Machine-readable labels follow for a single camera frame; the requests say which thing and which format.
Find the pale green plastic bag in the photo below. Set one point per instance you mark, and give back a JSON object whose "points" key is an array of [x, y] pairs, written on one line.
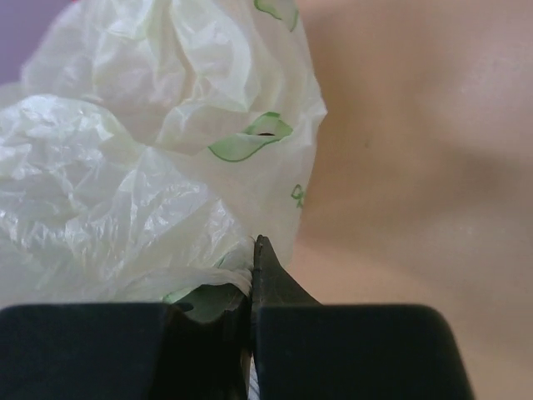
{"points": [[148, 144]]}

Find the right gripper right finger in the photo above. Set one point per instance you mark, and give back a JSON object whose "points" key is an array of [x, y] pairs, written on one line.
{"points": [[306, 350]]}

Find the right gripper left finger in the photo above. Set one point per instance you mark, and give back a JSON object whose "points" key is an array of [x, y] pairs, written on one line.
{"points": [[195, 348]]}

